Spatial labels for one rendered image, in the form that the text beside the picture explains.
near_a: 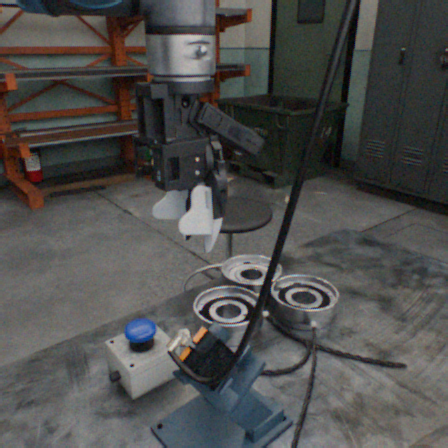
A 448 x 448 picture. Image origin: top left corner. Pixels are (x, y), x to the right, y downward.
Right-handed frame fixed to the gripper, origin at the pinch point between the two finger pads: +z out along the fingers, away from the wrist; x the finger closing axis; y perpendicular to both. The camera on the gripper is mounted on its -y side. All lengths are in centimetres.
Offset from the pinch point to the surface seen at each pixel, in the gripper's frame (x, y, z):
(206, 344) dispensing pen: 15.7, 10.7, 2.9
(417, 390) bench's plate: 25.8, -14.3, 16.1
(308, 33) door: -272, -328, -30
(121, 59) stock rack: -347, -159, -7
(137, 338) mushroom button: 3.2, 12.1, 9.2
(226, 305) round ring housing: -0.5, -4.8, 13.6
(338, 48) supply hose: 26.1, 8.8, -23.5
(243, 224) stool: -59, -60, 35
